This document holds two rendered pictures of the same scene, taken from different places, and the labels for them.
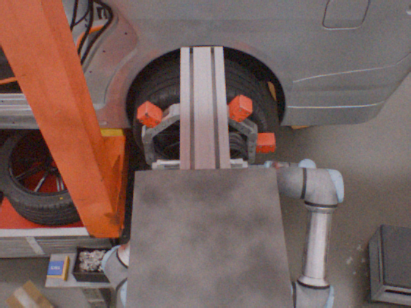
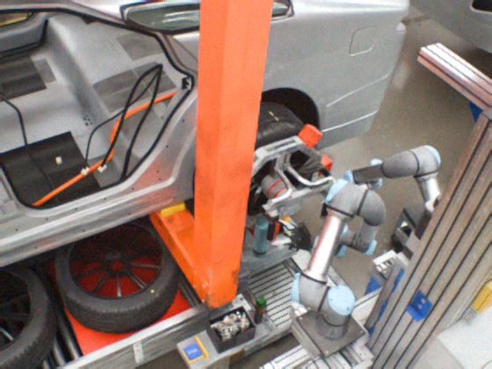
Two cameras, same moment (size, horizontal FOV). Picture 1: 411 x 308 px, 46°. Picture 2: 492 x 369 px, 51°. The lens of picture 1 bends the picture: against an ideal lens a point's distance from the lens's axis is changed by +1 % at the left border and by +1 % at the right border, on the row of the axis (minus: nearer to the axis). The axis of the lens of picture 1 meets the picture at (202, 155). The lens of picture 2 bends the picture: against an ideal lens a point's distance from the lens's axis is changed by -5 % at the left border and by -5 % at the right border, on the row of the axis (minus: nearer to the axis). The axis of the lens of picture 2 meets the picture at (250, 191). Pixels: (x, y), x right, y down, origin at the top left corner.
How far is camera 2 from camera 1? 1.33 m
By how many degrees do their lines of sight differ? 25
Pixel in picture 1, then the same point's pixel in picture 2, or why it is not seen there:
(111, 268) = (307, 290)
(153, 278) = not seen: outside the picture
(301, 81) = (332, 104)
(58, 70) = (255, 114)
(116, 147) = (186, 220)
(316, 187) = (424, 160)
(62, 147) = (226, 201)
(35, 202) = (130, 305)
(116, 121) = (182, 193)
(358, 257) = (388, 247)
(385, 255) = not seen: hidden behind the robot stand
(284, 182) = (402, 165)
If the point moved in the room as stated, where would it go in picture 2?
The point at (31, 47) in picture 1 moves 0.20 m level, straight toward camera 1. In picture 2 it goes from (243, 97) to (296, 121)
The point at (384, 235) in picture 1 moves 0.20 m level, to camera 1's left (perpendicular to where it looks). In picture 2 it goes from (411, 214) to (389, 226)
